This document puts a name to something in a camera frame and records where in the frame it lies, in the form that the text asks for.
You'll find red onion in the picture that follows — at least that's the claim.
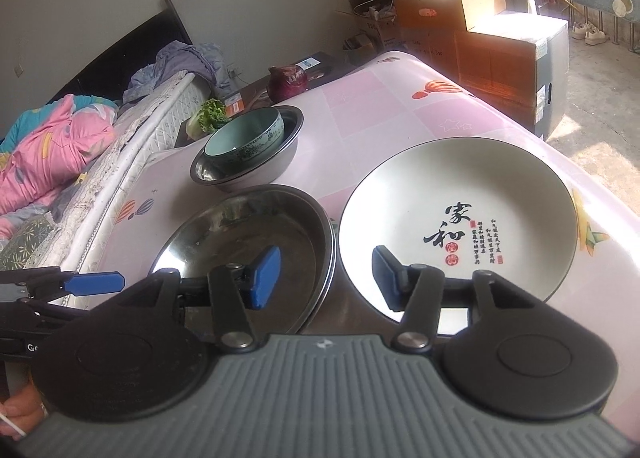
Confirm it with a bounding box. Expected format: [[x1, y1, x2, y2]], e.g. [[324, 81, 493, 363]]
[[266, 65, 310, 101]]

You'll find lavender blue jacket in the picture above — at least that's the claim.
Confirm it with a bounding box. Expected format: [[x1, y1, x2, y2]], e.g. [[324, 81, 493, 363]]
[[122, 41, 233, 101]]

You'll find open cardboard box with clutter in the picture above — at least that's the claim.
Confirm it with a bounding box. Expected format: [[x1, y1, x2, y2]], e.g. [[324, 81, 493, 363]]
[[337, 0, 401, 53]]

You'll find pink floral quilt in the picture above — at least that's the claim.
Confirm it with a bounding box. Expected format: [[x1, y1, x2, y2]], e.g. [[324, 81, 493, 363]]
[[0, 94, 121, 239]]

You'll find white quilted mattress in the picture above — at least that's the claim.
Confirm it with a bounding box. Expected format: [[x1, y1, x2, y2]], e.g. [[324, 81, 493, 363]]
[[0, 73, 211, 289]]

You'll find green ceramic bowl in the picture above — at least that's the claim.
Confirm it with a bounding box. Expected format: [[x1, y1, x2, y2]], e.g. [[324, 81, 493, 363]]
[[204, 107, 285, 174]]

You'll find green patterned cloth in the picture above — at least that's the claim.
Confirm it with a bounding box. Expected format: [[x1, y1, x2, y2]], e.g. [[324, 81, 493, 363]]
[[0, 213, 56, 271]]

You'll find white calligraphy plate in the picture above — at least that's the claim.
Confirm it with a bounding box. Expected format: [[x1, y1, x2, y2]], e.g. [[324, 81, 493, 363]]
[[338, 138, 578, 324]]

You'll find large brown carton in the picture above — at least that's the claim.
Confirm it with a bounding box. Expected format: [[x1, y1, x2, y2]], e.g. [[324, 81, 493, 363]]
[[452, 10, 571, 141]]

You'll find white thin stick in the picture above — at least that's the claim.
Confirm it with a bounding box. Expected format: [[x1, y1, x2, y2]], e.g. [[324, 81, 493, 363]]
[[0, 414, 27, 437]]

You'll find orange-brown cardboard box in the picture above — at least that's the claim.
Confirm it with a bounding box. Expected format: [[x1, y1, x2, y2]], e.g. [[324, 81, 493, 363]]
[[395, 0, 506, 56]]

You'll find stainless steel plate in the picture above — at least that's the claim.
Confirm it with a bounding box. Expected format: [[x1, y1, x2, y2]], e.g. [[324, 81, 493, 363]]
[[150, 184, 333, 334], [300, 218, 337, 334]]

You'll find person's left hand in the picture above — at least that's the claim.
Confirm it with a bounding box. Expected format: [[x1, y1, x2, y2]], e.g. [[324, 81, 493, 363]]
[[0, 383, 48, 437]]

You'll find black headboard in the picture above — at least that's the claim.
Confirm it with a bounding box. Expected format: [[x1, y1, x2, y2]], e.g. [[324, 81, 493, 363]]
[[30, 0, 193, 104]]

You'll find pink printed tablecloth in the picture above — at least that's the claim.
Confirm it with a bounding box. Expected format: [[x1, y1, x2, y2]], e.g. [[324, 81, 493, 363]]
[[75, 50, 640, 339]]

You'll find napa cabbage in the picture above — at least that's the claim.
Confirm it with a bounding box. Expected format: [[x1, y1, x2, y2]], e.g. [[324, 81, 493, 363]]
[[189, 98, 231, 135]]

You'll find large stainless steel bowl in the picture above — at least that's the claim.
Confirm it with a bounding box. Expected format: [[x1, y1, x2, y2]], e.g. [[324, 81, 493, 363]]
[[190, 105, 304, 189]]

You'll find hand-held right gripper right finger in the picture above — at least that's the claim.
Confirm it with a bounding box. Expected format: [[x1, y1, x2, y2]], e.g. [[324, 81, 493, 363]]
[[371, 245, 526, 351]]

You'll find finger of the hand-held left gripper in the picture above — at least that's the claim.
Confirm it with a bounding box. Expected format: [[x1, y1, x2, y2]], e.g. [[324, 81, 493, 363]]
[[0, 266, 76, 289], [20, 272, 126, 307]]

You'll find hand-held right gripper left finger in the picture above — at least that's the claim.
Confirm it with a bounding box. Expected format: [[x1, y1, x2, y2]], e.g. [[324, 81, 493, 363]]
[[147, 246, 282, 351]]

